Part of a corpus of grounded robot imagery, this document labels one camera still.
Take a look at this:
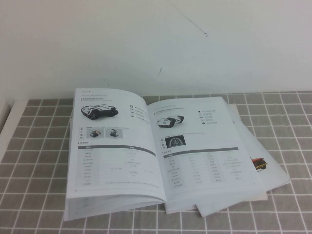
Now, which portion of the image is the white product catalogue book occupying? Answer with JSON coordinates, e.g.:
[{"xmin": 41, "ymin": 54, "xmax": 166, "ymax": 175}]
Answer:
[{"xmin": 64, "ymin": 87, "xmax": 291, "ymax": 218}]

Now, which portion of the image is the grey white-checked tablecloth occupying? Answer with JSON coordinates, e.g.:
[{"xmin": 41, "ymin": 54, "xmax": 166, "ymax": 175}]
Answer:
[{"xmin": 0, "ymin": 90, "xmax": 312, "ymax": 234}]

